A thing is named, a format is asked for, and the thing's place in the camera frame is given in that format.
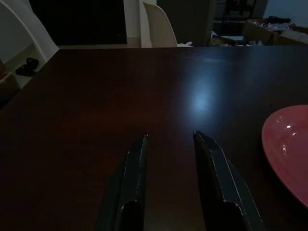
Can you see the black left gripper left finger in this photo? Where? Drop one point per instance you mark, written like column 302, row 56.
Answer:
column 130, row 183

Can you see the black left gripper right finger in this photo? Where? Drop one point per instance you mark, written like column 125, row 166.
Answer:
column 221, row 192

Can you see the pink plate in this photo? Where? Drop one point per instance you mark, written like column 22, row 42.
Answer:
column 288, row 156

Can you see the small open cardboard box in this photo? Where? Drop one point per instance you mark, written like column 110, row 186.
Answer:
column 221, row 41

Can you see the black sandal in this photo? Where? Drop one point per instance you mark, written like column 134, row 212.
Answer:
column 32, row 62
column 25, row 70

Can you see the white plastic chair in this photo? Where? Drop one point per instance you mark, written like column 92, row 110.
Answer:
column 158, row 26

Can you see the large cardboard box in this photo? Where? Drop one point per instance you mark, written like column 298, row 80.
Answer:
column 260, row 34

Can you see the pile of clothes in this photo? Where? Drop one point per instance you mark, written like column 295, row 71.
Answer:
column 276, row 25

